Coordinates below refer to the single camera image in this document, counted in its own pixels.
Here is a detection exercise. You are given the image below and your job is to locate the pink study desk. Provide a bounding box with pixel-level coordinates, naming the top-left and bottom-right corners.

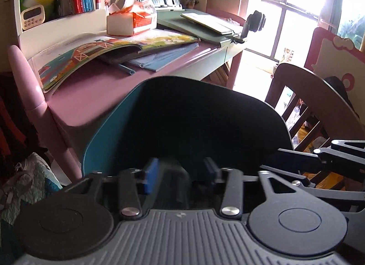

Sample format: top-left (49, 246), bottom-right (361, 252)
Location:
top-left (7, 8), bottom-right (248, 184)

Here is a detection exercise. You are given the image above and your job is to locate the dark wooden chair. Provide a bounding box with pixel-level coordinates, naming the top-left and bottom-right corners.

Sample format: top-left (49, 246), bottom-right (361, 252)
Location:
top-left (264, 62), bottom-right (365, 192)

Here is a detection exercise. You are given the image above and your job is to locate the green book stand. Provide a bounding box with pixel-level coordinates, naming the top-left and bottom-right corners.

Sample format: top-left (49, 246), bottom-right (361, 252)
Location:
top-left (139, 0), bottom-right (246, 47)

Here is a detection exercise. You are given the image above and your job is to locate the blue folder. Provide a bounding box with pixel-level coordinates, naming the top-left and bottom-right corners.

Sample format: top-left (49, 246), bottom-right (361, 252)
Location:
top-left (123, 42), bottom-right (199, 72)

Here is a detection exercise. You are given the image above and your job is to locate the pink white board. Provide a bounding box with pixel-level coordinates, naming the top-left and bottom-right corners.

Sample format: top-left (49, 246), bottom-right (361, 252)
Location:
top-left (304, 27), bottom-right (364, 105)

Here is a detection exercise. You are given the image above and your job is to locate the red black backpack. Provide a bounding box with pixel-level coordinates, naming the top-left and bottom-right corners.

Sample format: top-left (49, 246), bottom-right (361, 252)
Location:
top-left (1, 73), bottom-right (50, 183)

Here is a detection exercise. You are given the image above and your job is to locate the white digital timer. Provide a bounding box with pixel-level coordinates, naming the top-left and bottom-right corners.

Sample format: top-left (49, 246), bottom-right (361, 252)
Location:
top-left (20, 5), bottom-right (45, 31)

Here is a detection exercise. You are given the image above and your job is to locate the colourful open picture book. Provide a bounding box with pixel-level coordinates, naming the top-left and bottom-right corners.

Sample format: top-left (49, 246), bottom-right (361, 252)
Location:
top-left (29, 29), bottom-right (200, 93)

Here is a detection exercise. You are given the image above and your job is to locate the orange white tissue pack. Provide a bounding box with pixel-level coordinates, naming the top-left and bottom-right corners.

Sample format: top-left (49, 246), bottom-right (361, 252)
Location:
top-left (106, 0), bottom-right (157, 36)

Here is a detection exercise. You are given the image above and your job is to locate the black desk clamp knob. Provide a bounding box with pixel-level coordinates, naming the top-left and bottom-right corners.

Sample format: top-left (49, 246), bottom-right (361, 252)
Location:
top-left (233, 10), bottom-right (266, 44)

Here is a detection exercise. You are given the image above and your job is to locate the teal zigzag quilt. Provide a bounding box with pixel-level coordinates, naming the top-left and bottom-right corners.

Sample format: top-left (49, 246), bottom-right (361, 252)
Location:
top-left (1, 152), bottom-right (63, 225)

